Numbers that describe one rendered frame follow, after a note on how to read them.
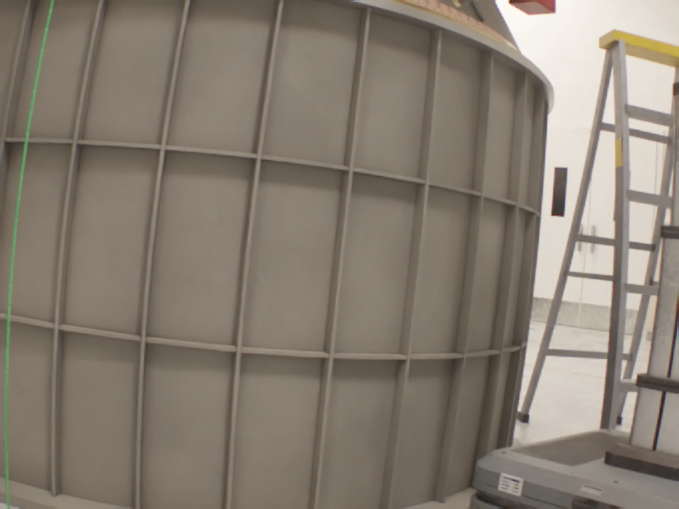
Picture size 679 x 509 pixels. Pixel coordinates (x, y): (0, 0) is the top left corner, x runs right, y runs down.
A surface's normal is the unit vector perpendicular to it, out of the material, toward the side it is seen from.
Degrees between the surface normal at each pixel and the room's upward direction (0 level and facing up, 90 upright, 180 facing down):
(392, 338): 90
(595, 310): 90
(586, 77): 90
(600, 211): 90
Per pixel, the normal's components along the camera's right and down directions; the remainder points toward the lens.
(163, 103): 0.11, 0.03
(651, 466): -0.75, -0.07
